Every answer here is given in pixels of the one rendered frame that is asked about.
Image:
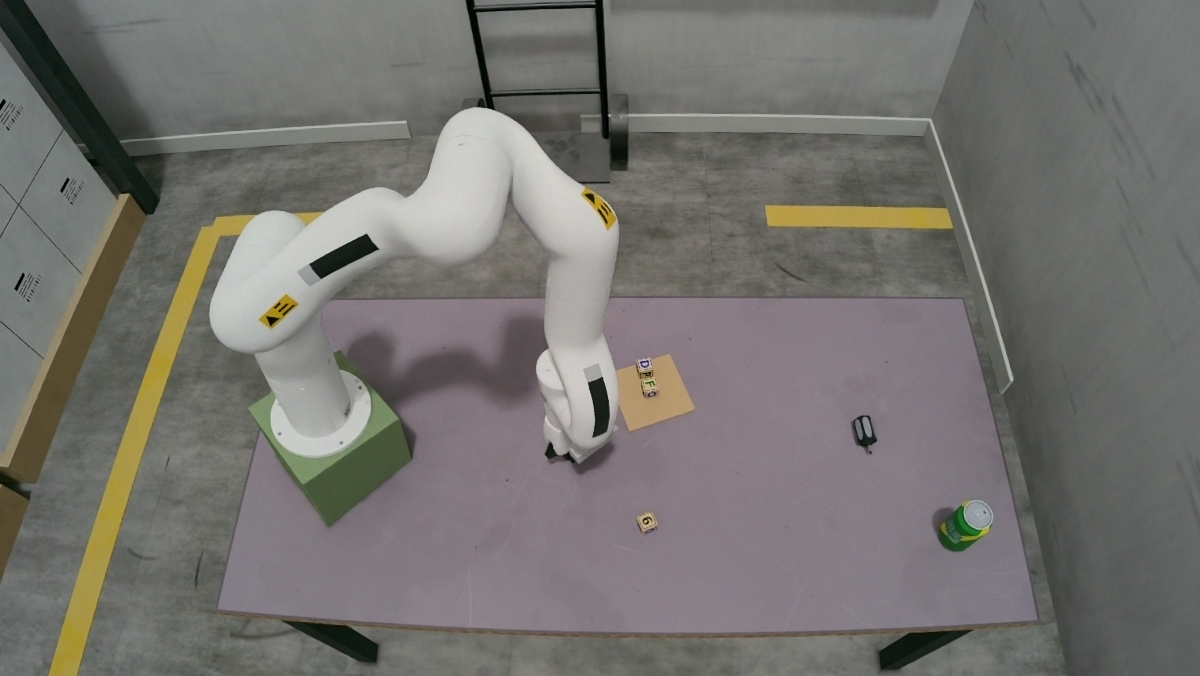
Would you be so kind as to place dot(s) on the tan square mat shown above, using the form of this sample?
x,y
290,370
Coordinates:
x,y
673,399

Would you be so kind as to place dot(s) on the green drink can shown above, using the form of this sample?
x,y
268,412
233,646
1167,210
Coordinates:
x,y
966,525

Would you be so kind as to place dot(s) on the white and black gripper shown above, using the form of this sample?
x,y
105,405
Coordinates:
x,y
559,442

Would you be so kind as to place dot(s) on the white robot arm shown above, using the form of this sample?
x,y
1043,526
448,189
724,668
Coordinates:
x,y
483,158

